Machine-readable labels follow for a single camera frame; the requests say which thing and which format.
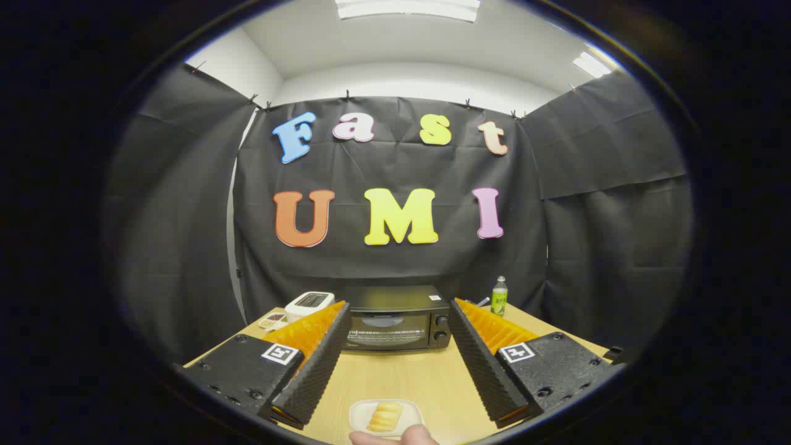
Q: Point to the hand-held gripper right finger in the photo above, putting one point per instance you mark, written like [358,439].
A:
[482,364]

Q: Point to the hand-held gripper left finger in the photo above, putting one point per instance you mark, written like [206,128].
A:
[318,364]

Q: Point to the ridged yellow bread roll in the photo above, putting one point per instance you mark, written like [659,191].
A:
[385,416]

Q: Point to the black toaster oven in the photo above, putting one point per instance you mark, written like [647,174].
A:
[395,318]

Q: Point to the white pop-up toaster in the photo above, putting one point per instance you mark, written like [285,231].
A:
[309,303]

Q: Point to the small snack tray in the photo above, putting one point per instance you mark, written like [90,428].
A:
[272,321]

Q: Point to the white rectangular plate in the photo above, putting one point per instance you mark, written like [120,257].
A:
[358,414]

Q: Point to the green drink bottle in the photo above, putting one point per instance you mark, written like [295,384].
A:
[499,300]

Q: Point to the small ceiling light panel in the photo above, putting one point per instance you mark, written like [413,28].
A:
[592,64]

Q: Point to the long ceiling light panel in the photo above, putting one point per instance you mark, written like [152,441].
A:
[408,8]

